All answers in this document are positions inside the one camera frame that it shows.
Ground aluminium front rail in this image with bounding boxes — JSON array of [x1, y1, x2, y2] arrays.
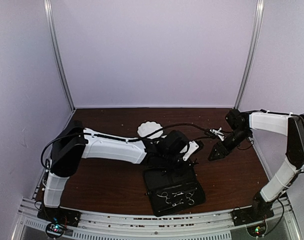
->
[[9, 197, 303, 240]]

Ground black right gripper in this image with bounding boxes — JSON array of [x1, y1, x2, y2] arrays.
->
[[208, 127, 251, 161]]

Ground silver pointed scissors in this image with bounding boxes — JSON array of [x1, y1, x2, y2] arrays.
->
[[156, 191, 171, 204]]

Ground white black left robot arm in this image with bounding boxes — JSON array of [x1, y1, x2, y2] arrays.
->
[[43, 120, 201, 222]]

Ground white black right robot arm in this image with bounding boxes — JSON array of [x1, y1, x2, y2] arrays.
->
[[208, 109, 304, 221]]

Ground aluminium corner post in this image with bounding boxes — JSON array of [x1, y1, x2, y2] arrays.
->
[[233, 0, 264, 109], [44, 0, 76, 112]]

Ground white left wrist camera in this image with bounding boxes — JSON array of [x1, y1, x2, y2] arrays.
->
[[180, 141, 200, 162]]

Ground aluminium right corner post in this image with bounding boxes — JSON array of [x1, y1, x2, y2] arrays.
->
[[233, 0, 264, 109]]

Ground aluminium left corner post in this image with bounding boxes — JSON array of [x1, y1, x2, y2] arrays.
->
[[44, 0, 76, 112]]

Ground black zip tool case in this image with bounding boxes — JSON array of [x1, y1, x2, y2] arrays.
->
[[143, 168, 206, 217]]

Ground silver thinning scissors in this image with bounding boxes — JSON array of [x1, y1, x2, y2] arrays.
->
[[172, 190, 195, 207]]

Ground white scalloped bowl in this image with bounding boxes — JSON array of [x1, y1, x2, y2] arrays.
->
[[137, 121, 163, 139]]

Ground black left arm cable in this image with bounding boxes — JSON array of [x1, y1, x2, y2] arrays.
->
[[40, 122, 212, 168]]

